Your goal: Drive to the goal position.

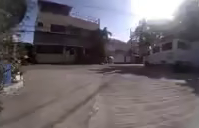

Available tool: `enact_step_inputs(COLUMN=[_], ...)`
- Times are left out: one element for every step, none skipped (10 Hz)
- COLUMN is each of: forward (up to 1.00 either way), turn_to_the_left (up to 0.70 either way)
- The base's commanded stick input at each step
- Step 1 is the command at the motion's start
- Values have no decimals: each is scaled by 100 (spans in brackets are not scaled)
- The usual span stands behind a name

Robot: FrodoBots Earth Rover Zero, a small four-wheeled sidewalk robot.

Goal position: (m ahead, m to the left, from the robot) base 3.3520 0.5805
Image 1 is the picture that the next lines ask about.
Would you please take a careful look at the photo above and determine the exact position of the palm tree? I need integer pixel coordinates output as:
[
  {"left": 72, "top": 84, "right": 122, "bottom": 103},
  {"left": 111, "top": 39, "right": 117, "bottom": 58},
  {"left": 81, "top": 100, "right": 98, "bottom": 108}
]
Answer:
[{"left": 95, "top": 27, "right": 113, "bottom": 64}]

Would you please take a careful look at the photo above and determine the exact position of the distant pale building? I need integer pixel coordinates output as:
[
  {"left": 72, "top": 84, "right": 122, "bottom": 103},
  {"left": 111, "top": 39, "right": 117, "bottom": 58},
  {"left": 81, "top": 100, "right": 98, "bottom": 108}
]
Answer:
[{"left": 104, "top": 37, "right": 132, "bottom": 64}]

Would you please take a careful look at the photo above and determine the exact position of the grey concrete road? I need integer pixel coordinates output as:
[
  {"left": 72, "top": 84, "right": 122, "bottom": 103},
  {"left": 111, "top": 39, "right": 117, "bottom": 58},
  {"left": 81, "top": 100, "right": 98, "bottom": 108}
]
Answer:
[{"left": 0, "top": 63, "right": 199, "bottom": 128}]

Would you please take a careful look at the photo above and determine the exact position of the multi-storey beige building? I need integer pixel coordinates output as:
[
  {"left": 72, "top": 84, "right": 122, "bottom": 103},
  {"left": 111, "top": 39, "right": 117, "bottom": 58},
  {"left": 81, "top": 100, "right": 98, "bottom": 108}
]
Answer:
[{"left": 32, "top": 0, "right": 102, "bottom": 65}]

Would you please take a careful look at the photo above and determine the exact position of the white building with dark windows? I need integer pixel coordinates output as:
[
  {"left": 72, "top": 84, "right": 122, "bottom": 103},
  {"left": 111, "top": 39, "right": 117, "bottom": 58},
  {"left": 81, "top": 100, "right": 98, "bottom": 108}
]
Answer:
[{"left": 142, "top": 33, "right": 199, "bottom": 68}]

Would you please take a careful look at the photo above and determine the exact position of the blue container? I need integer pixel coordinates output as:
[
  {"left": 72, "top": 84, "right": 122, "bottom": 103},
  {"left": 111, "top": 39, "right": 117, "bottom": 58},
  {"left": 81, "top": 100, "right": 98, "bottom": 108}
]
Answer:
[{"left": 2, "top": 63, "right": 13, "bottom": 87}]

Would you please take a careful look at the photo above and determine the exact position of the leafy bush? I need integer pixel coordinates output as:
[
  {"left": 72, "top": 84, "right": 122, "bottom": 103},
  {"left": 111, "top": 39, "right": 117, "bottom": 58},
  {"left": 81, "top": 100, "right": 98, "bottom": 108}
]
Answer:
[{"left": 0, "top": 33, "right": 23, "bottom": 98}]

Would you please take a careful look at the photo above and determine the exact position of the large tree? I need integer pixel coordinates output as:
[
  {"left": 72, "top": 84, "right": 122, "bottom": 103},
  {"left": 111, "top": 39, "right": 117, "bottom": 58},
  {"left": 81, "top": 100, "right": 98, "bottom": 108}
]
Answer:
[{"left": 172, "top": 0, "right": 199, "bottom": 68}]

